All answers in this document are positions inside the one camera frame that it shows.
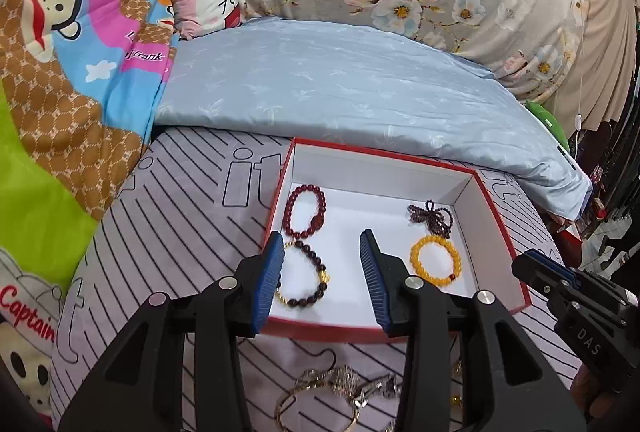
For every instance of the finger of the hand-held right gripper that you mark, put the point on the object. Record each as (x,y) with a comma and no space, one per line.
(535,274)
(557,264)

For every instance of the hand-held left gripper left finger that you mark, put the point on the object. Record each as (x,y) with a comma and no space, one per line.
(267,284)

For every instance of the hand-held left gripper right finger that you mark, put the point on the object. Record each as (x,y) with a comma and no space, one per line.
(375,284)

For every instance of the red jewelry box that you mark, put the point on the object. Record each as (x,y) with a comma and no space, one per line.
(375,182)

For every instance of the gold bangle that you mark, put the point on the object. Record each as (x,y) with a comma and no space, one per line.
(286,404)

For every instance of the green plastic object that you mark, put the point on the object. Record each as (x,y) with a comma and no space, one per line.
(550,122)

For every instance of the light blue pillow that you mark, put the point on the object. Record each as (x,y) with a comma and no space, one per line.
(350,87)

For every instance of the beige curtain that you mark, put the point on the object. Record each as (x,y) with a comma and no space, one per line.
(605,42)

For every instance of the monkey print blanket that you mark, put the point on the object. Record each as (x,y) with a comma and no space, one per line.
(75,77)

